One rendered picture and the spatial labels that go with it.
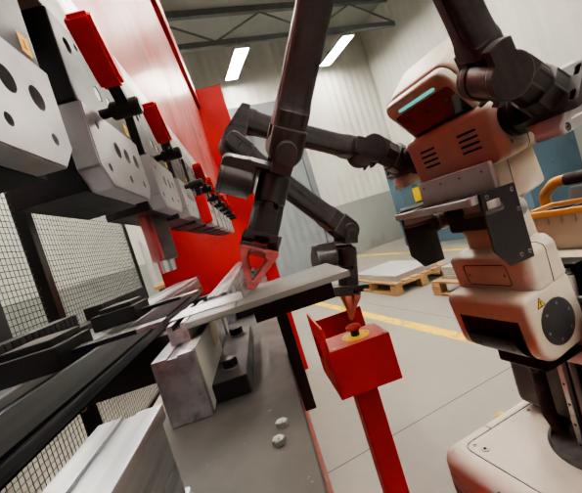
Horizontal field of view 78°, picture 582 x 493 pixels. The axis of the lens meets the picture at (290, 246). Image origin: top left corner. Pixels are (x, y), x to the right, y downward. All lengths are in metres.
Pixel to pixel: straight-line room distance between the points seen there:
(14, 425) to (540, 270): 0.98
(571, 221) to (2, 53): 1.16
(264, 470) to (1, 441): 0.37
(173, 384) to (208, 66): 8.94
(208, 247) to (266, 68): 7.24
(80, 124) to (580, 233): 1.12
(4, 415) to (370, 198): 9.32
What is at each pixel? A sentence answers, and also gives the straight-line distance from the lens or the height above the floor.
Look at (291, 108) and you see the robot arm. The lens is 0.61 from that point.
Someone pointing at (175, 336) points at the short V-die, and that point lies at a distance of 0.59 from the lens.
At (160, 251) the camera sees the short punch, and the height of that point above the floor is 1.11.
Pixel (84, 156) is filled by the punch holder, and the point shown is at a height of 1.20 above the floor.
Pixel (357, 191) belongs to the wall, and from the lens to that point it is 9.49.
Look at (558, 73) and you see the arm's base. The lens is 0.82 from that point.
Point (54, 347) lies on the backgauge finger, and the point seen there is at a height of 1.02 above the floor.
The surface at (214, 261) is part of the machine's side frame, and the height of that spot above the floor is 1.02.
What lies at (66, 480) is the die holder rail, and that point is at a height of 0.97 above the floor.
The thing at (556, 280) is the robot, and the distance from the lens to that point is 0.98.
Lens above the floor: 1.09
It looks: 3 degrees down
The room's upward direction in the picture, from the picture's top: 17 degrees counter-clockwise
